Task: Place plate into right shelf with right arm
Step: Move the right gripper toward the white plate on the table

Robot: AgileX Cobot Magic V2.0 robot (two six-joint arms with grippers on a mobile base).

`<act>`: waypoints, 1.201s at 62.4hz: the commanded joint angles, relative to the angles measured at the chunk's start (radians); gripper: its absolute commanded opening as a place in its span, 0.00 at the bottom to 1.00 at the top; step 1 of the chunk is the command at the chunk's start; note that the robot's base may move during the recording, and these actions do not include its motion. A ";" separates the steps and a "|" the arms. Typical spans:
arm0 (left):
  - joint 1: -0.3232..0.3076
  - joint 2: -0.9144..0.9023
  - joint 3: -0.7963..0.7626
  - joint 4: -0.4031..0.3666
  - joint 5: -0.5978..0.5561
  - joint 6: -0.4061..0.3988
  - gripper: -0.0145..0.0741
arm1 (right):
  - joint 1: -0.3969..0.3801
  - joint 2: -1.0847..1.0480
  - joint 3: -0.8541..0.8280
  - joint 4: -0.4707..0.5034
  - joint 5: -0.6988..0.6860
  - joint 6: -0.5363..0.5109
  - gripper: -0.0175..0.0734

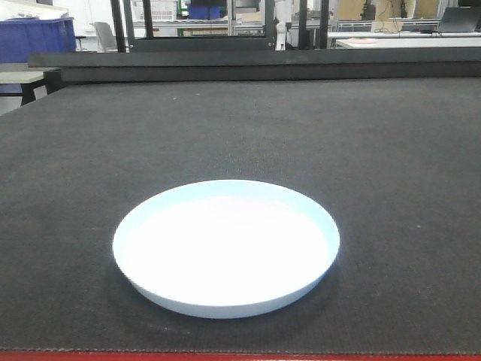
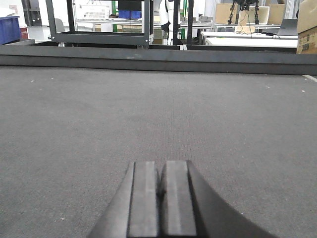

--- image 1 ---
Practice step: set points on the light blue round tray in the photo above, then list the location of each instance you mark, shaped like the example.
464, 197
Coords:
226, 249

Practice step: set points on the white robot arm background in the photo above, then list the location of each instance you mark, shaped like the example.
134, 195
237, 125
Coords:
283, 15

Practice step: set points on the black table mat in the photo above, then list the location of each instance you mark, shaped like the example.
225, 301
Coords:
396, 163

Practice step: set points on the grey side table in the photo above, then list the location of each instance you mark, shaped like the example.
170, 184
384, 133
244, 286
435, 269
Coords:
28, 82

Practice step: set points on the white background table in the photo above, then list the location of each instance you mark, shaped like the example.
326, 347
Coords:
380, 40

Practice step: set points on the blue storage crate background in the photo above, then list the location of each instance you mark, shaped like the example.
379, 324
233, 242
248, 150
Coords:
24, 36

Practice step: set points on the grey laptop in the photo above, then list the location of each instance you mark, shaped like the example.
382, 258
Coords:
459, 20

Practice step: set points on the black metal frame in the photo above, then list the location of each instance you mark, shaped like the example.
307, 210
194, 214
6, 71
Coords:
141, 26

